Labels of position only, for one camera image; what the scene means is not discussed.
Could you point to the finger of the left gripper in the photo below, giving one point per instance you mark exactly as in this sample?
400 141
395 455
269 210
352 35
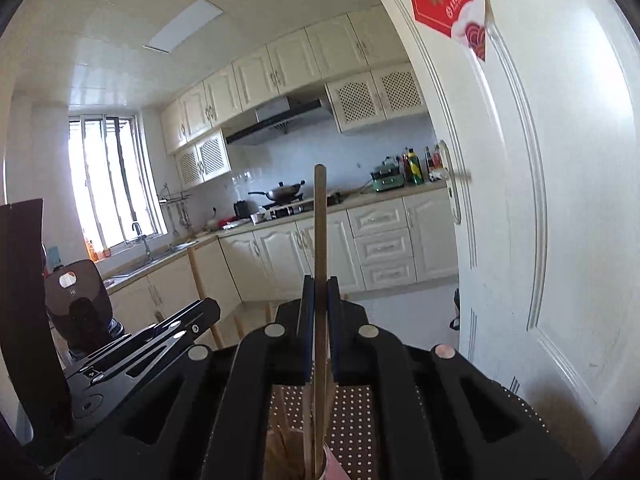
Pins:
134 355

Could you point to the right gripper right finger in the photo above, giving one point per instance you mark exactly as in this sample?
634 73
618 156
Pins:
435 417

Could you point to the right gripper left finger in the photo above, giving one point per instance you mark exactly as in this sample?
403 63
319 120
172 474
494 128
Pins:
203 419

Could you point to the wooden chopstick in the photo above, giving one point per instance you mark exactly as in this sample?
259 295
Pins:
320 344
329 404
308 443
239 327
269 313
201 293
281 415

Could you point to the kitchen faucet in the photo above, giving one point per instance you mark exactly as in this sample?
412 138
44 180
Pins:
141 239

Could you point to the kitchen window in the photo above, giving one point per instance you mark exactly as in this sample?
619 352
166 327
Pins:
114 191

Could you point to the lower kitchen cabinets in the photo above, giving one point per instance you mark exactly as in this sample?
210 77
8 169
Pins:
375 242

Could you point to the kitchen cabinets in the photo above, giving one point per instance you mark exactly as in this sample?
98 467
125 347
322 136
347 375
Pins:
375 242
356 61

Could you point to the upper kitchen cabinets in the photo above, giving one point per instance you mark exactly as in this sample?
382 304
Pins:
356 61

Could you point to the black air fryer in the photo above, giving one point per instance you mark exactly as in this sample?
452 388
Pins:
80 309

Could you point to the brown polka dot tablecloth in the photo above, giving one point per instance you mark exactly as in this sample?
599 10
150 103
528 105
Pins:
351 437

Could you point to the pink cylindrical utensil holder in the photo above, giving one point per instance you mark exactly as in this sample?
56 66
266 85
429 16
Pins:
332 469

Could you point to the black kettle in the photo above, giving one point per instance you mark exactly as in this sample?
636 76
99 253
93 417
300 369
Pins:
241 209

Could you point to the black wok on stove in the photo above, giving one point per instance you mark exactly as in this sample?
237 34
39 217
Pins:
282 193

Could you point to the gas stove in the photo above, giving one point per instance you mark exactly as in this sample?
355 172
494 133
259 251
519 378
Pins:
297 206

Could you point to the green electric cooker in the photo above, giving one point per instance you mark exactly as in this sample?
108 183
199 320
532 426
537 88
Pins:
387 176

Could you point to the dark sauce bottle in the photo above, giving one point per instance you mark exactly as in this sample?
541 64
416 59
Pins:
428 162

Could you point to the red capped bottle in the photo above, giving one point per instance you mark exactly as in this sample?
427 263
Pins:
437 158

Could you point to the green yellow bottle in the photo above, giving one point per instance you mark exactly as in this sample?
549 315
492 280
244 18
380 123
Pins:
415 167

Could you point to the range hood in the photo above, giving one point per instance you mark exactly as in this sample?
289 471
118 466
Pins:
279 118

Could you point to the white door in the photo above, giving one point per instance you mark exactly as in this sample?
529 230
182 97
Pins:
548 128

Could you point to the ceiling light panel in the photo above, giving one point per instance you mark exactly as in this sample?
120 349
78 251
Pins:
183 26

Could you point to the wall utensil rack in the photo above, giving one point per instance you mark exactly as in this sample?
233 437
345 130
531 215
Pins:
174 206

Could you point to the silver door handle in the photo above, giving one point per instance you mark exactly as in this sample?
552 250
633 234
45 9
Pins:
458 182

